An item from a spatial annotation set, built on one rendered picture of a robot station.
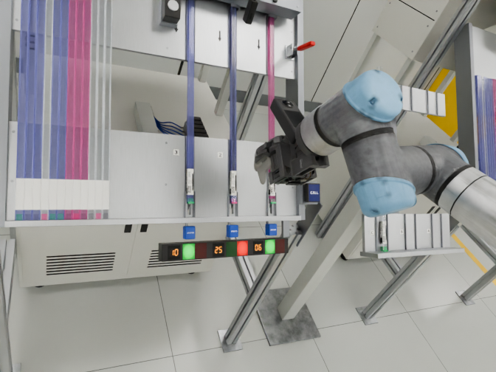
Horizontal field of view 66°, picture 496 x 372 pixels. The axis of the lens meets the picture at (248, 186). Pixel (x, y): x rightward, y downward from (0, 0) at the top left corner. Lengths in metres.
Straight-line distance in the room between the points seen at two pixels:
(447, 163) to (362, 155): 0.15
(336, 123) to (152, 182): 0.46
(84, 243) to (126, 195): 0.54
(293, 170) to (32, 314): 1.14
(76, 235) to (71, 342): 0.38
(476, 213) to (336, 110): 0.23
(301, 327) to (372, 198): 1.26
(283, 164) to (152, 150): 0.33
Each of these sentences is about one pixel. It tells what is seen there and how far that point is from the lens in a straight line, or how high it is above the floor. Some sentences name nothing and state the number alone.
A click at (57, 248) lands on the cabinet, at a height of 0.27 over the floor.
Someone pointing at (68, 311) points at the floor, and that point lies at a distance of 1.56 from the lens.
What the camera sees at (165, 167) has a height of 0.80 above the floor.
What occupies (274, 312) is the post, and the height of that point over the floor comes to 0.01.
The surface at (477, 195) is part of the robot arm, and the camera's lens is 0.60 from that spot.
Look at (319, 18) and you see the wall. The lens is 3.12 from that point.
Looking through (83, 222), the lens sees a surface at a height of 0.73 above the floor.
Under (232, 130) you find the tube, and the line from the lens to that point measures 0.94.
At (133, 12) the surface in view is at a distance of 0.96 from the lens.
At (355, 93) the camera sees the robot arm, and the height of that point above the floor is 1.18.
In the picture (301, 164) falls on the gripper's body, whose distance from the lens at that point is 0.65.
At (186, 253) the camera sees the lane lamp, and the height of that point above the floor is 0.65.
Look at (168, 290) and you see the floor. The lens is 1.64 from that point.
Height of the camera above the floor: 1.34
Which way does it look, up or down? 36 degrees down
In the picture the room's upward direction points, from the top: 23 degrees clockwise
